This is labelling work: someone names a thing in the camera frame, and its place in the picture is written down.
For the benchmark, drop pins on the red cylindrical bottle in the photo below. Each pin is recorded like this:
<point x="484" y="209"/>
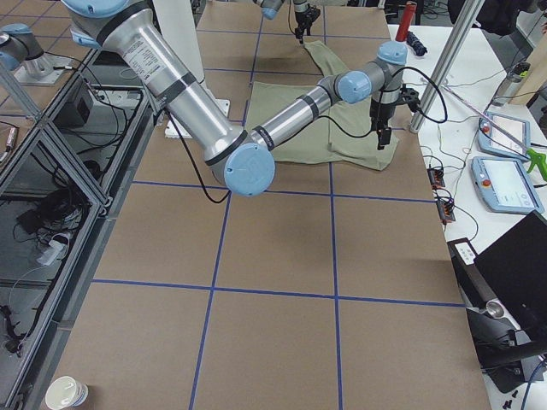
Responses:
<point x="405" y="22"/>

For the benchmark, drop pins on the teach pendant near post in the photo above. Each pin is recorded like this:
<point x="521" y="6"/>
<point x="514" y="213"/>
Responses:
<point x="503" y="135"/>

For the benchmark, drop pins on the green long sleeve shirt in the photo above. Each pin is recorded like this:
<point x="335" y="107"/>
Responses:
<point x="340" y="135"/>

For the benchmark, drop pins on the teach pendant far side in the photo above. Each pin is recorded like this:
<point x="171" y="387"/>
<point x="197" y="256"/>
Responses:
<point x="504" y="186"/>

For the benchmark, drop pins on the black power box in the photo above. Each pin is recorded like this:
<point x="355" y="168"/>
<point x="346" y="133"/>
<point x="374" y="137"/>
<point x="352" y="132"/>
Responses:
<point x="76" y="110"/>

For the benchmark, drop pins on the white paper cup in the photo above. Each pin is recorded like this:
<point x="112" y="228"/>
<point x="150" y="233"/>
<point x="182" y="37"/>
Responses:
<point x="65" y="392"/>

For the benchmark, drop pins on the white camera mast pedestal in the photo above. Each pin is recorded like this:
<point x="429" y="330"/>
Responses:
<point x="178" y="29"/>

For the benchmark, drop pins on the green handled reacher grabber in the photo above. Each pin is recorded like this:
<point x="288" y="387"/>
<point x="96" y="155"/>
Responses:
<point x="535" y="159"/>

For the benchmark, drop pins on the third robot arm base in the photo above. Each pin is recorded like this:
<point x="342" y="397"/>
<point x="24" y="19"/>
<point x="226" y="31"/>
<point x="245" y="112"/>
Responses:
<point x="22" y="54"/>

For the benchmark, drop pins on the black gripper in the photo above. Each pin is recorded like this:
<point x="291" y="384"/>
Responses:
<point x="302" y="11"/>
<point x="379" y="113"/>

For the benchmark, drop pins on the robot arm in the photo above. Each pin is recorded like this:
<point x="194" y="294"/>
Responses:
<point x="239" y="159"/>
<point x="270" y="9"/>

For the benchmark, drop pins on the folded dark blue umbrella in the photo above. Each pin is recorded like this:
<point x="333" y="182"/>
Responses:
<point x="415" y="44"/>

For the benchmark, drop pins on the orange terminal board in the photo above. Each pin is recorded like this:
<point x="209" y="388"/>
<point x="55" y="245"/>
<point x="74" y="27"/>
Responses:
<point x="445" y="207"/>
<point x="436" y="178"/>

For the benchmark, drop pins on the aluminium frame post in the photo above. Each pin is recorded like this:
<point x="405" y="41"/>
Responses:
<point x="458" y="34"/>

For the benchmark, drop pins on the grey metal water bottle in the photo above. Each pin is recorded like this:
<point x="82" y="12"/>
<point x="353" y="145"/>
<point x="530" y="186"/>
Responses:
<point x="511" y="84"/>

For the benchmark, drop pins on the black laptop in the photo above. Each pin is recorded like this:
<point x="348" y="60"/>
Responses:
<point x="505" y="285"/>

